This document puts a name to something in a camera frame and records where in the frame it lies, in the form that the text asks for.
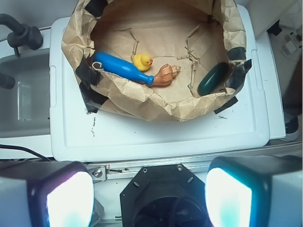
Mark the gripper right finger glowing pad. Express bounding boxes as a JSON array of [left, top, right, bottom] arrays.
[[205, 155, 303, 227]]

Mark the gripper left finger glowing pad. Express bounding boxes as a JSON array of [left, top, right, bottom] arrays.
[[0, 161, 94, 227]]

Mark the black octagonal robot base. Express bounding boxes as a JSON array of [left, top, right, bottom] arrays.
[[120, 166, 212, 227]]

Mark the yellow rubber duck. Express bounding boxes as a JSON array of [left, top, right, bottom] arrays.
[[133, 53, 153, 71]]

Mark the white plastic lid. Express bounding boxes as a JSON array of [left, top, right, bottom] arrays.
[[50, 6, 270, 162]]

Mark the white sink basin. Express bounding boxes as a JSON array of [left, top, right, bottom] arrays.
[[0, 29, 52, 159]]

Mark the dark green oval stone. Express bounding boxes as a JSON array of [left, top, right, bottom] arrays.
[[197, 62, 229, 96]]

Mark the orange conch seashell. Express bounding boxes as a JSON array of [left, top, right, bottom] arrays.
[[151, 64, 181, 86]]

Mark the blue plastic bottle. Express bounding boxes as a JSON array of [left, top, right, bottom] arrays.
[[93, 52, 154, 86]]

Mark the dark grey faucet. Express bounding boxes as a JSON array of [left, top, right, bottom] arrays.
[[0, 14, 43, 57]]

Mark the brown paper bin liner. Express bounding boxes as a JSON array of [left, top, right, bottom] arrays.
[[62, 0, 251, 122]]

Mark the thin black cable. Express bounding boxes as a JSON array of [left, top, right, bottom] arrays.
[[0, 144, 54, 162]]

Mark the aluminium extrusion rail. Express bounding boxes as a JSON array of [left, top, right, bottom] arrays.
[[85, 141, 303, 183]]

